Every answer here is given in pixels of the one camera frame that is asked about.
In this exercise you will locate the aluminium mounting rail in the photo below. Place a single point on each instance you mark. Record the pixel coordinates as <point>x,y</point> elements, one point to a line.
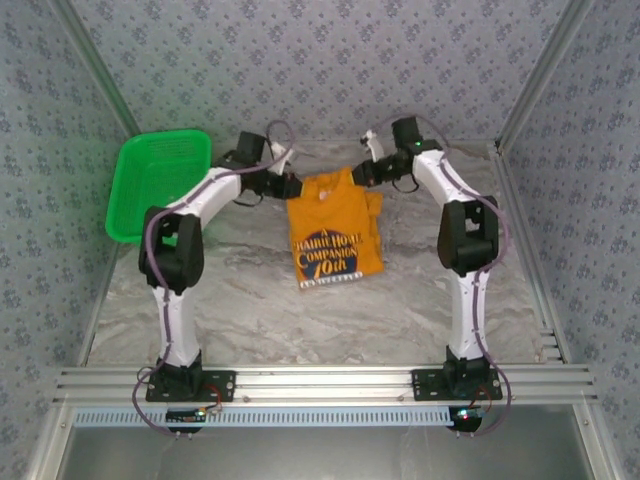
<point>325,385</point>

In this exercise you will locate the aluminium frame post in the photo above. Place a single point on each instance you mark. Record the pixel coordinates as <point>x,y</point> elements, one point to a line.
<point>600,445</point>
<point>47,445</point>
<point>545,70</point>
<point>95,65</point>

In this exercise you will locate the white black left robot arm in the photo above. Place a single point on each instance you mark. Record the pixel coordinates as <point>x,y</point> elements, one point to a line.
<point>175,250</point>

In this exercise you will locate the small circuit board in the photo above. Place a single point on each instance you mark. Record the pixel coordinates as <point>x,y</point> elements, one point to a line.
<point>465,417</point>
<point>185,416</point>

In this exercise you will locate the left small circuit board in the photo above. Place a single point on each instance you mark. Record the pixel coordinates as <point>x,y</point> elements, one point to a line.
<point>185,416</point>

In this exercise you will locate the grey metal panel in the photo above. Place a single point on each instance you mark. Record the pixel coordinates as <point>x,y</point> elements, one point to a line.
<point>325,455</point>

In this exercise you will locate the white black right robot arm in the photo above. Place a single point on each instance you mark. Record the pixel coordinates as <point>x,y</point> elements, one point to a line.
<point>467,240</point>

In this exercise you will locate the green plastic basket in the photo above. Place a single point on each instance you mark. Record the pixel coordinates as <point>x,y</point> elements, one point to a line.
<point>160,175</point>

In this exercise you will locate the orange printed t-shirt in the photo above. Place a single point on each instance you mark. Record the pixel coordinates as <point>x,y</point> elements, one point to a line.
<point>330,220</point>

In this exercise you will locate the aluminium table edge strip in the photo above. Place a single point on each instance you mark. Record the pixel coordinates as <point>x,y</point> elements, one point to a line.
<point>330,143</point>

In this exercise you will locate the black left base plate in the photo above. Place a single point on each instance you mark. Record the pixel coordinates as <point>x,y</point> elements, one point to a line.
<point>225,387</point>

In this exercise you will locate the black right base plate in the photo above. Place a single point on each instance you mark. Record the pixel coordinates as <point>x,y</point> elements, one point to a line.
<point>422,385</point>

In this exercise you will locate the right small circuit board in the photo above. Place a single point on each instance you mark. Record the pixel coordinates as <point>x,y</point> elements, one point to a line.
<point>465,417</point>

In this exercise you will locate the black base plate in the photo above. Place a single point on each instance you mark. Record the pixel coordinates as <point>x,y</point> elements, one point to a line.
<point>422,385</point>
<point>225,387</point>

